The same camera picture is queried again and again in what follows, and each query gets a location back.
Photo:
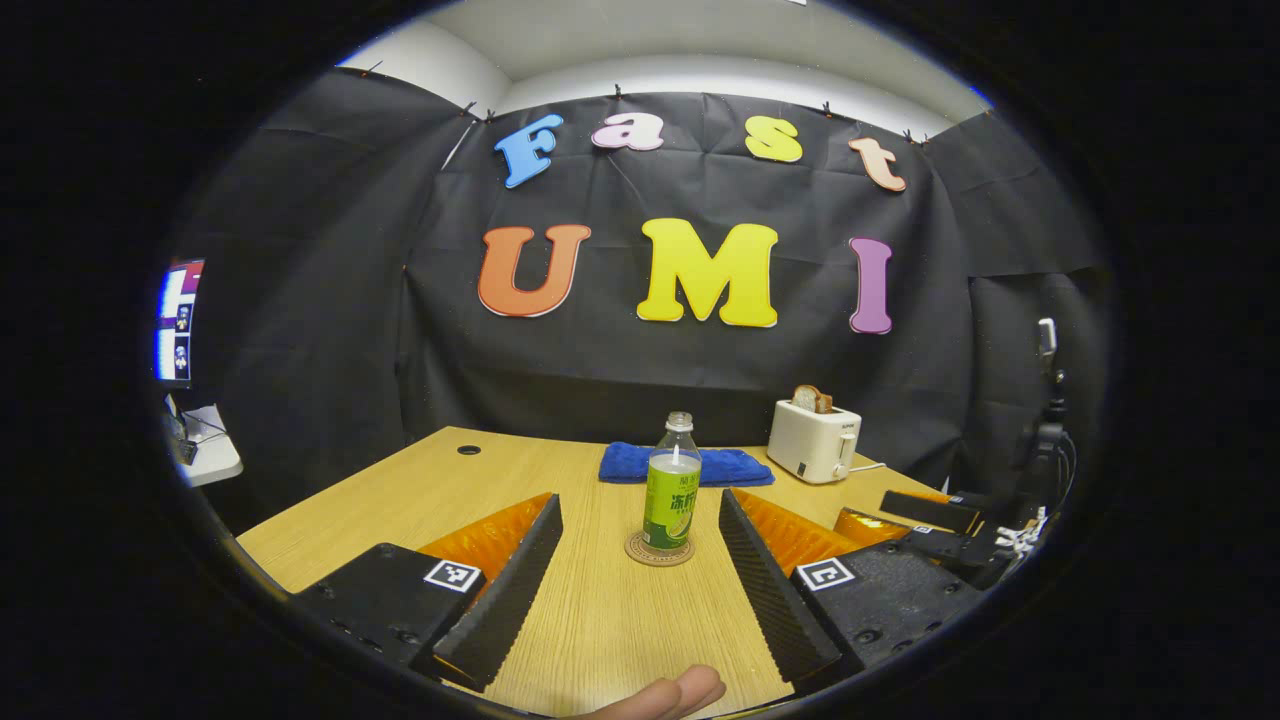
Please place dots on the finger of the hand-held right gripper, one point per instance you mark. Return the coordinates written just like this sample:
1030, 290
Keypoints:
930, 510
870, 525

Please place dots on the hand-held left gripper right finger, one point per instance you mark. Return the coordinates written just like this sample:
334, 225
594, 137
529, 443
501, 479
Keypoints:
765, 590

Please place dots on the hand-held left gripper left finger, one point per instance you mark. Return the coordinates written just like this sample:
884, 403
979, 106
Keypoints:
510, 590

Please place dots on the round brown coaster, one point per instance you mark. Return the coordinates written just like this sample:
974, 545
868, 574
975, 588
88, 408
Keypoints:
640, 555

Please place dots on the green label water bottle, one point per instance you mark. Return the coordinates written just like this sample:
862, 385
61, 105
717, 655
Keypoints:
670, 500

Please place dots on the white toaster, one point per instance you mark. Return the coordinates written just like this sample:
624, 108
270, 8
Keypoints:
810, 445

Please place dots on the blue towel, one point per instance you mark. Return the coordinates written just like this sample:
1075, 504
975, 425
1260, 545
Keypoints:
730, 467

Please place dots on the toasted bread slice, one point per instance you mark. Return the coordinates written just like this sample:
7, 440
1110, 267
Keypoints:
812, 399

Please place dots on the black backdrop cloth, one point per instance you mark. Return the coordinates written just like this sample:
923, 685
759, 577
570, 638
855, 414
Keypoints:
300, 350

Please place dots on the white side table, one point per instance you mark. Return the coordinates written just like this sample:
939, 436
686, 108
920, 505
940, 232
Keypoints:
210, 455

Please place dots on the computer monitor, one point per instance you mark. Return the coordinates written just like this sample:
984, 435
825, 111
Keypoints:
180, 320

